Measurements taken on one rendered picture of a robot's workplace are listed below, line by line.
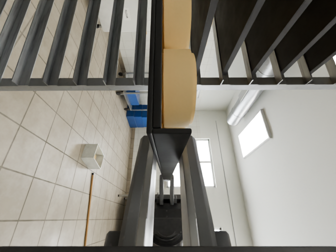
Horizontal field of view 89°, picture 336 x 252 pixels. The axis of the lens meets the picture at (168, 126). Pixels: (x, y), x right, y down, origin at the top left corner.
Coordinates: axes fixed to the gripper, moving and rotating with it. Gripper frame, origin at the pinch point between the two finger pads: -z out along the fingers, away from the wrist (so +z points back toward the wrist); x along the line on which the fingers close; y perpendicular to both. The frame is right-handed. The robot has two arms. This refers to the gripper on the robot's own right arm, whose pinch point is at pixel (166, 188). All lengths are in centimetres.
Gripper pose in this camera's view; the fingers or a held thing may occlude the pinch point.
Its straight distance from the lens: 41.4
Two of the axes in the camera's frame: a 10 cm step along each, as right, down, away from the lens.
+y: 0.1, 1.7, -9.8
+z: -0.1, 9.8, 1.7
